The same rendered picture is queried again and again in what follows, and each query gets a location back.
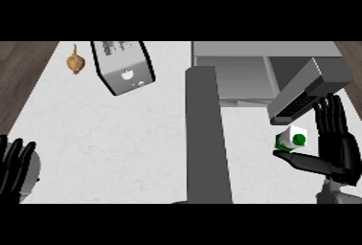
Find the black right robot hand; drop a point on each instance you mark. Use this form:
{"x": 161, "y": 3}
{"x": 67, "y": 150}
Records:
{"x": 332, "y": 150}

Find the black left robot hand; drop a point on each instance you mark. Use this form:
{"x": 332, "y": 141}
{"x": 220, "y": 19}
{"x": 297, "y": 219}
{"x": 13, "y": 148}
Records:
{"x": 13, "y": 169}

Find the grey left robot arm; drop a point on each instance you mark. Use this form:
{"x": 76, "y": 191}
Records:
{"x": 28, "y": 178}

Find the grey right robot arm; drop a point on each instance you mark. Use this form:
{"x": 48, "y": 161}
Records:
{"x": 336, "y": 194}

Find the white green milk carton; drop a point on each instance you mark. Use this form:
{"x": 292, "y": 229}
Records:
{"x": 291, "y": 138}

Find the grey microwave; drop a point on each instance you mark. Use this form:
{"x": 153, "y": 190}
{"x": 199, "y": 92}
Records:
{"x": 277, "y": 76}

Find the dark grey microwave door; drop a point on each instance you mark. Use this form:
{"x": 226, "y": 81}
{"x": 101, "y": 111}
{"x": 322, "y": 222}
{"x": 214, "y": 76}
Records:
{"x": 205, "y": 137}

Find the brown onion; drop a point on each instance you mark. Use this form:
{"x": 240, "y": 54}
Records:
{"x": 75, "y": 62}

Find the silver toaster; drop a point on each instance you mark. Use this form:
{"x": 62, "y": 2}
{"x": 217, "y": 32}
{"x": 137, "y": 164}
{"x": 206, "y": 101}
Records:
{"x": 122, "y": 65}

